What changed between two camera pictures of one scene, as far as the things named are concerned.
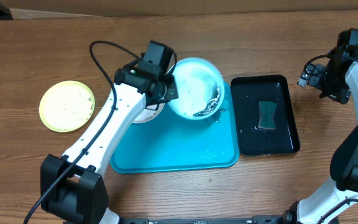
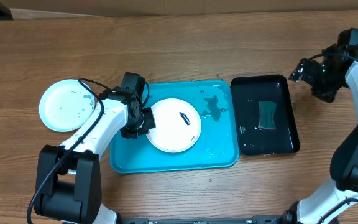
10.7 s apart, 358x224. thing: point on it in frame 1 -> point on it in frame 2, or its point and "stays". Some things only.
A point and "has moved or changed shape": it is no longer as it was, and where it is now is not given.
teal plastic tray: [171, 142] stays
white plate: [148, 114] has moved or changed shape
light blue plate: [200, 88] -> [66, 105]
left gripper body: [168, 91] -> [140, 124]
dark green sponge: [266, 109] stays
